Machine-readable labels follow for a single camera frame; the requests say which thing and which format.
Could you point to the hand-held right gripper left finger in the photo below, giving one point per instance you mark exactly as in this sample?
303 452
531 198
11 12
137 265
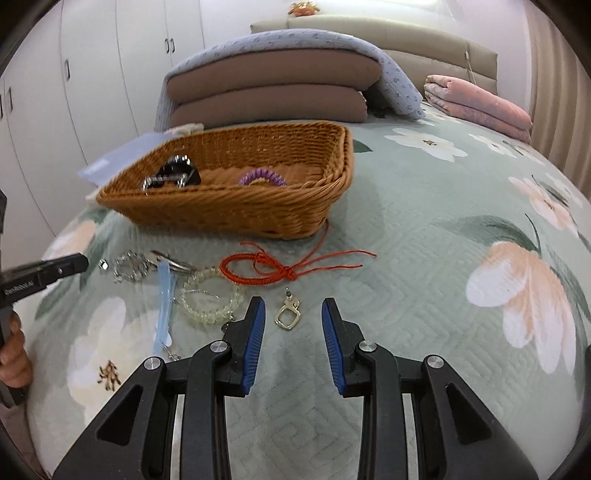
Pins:
254 342

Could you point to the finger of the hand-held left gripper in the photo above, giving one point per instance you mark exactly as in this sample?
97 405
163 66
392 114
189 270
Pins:
51 270

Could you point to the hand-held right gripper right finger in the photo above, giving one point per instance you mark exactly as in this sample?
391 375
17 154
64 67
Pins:
330 342

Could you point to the gold square pendant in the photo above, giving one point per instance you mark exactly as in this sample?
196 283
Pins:
290 302

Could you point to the brown wicker basket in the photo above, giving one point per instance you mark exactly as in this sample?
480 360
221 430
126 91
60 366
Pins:
231 208

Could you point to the person's left hand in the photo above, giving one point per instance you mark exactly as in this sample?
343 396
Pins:
14 357

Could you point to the small silver bead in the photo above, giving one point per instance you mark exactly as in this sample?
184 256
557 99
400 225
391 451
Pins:
103 264

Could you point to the light blue plastic strip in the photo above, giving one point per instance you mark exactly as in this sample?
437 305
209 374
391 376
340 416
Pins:
165 314

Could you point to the green floral bedspread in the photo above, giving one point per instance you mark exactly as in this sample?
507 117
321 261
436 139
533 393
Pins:
415 277

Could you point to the silver alligator hair clip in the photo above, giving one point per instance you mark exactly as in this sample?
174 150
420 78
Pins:
178 265

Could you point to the light blue paper sheet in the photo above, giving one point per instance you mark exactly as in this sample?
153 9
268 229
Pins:
115 159

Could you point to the black silver hair claw clip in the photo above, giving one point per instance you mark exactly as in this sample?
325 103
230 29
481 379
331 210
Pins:
181 165

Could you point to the white cloth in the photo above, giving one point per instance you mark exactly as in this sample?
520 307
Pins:
184 129

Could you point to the white wardrobe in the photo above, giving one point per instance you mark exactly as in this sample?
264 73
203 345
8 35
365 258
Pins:
115 69

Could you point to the brown pillow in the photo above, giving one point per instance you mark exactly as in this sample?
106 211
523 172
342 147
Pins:
277 69
277 108

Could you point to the pink folded quilt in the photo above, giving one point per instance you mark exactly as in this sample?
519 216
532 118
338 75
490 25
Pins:
475 104

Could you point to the blue-grey dotted blanket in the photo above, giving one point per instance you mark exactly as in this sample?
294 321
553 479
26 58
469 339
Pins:
300 44

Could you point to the beige padded headboard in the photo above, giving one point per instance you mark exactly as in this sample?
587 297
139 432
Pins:
415 41

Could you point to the beige curtain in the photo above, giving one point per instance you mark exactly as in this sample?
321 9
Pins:
563 115

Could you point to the orange ornament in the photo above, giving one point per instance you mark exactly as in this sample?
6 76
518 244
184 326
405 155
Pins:
304 8

